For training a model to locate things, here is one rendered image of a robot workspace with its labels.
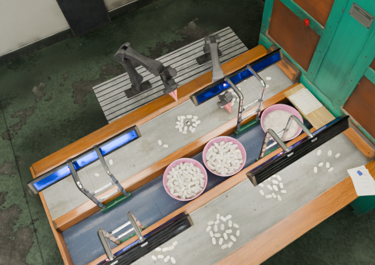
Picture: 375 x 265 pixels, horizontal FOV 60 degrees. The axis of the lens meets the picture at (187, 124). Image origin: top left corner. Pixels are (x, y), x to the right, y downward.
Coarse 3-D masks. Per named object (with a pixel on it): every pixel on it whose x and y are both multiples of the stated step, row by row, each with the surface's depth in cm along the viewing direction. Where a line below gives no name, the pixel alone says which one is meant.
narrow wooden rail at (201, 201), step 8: (312, 128) 206; (304, 136) 204; (288, 144) 202; (272, 152) 201; (264, 160) 199; (248, 168) 197; (232, 176) 195; (240, 176) 195; (224, 184) 193; (232, 184) 193; (208, 192) 191; (216, 192) 191; (200, 200) 189; (208, 200) 189; (184, 208) 188; (192, 208) 188; (168, 216) 186; (160, 224) 185; (144, 232) 183; (128, 240) 182; (120, 248) 180; (104, 256) 178; (88, 264) 177
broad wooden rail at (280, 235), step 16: (336, 192) 186; (352, 192) 185; (304, 208) 183; (320, 208) 182; (336, 208) 182; (288, 224) 179; (304, 224) 179; (256, 240) 176; (272, 240) 176; (288, 240) 175; (240, 256) 173; (256, 256) 173
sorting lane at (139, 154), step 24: (264, 72) 234; (216, 96) 227; (264, 96) 224; (168, 120) 220; (216, 120) 218; (144, 144) 213; (168, 144) 211; (96, 168) 207; (120, 168) 206; (144, 168) 204; (48, 192) 202; (72, 192) 200
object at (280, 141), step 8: (288, 120) 178; (296, 120) 170; (288, 128) 184; (304, 128) 168; (272, 136) 168; (312, 136) 165; (264, 144) 185; (272, 144) 194; (280, 144) 165; (264, 152) 195; (288, 152) 162; (256, 160) 205
